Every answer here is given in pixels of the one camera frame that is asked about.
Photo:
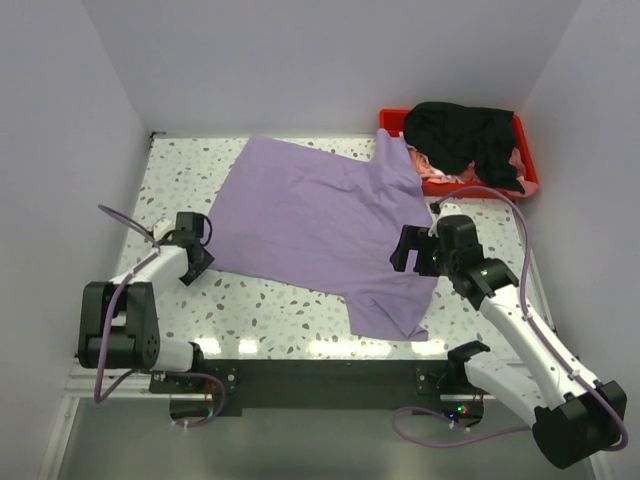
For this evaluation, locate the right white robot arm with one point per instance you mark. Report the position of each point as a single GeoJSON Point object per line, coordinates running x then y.
{"type": "Point", "coordinates": [570, 412]}

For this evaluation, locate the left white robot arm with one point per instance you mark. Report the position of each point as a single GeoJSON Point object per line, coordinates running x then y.
{"type": "Point", "coordinates": [119, 322]}

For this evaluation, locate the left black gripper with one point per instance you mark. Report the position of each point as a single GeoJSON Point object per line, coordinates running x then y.
{"type": "Point", "coordinates": [188, 278]}

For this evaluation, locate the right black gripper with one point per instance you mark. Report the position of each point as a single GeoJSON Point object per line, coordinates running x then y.
{"type": "Point", "coordinates": [414, 238]}

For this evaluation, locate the red plastic bin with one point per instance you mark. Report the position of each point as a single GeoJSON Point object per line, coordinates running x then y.
{"type": "Point", "coordinates": [393, 119]}

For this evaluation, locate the pink t shirt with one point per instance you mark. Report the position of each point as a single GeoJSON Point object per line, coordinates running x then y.
{"type": "Point", "coordinates": [434, 176]}

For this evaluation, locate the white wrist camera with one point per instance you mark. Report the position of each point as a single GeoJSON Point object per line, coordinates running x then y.
{"type": "Point", "coordinates": [161, 227]}
{"type": "Point", "coordinates": [440, 210]}

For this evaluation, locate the black t shirt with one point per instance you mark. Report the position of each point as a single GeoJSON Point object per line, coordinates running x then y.
{"type": "Point", "coordinates": [455, 137]}

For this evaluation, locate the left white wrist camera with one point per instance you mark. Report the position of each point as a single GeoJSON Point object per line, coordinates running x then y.
{"type": "Point", "coordinates": [161, 227]}

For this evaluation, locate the purple t shirt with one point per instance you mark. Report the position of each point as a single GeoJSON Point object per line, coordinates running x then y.
{"type": "Point", "coordinates": [321, 221]}

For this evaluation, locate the aluminium rail frame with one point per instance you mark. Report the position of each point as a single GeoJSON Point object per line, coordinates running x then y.
{"type": "Point", "coordinates": [80, 382]}

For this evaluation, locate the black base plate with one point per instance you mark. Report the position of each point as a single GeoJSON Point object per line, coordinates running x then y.
{"type": "Point", "coordinates": [336, 384]}

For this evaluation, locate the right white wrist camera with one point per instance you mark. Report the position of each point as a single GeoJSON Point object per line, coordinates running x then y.
{"type": "Point", "coordinates": [440, 210]}

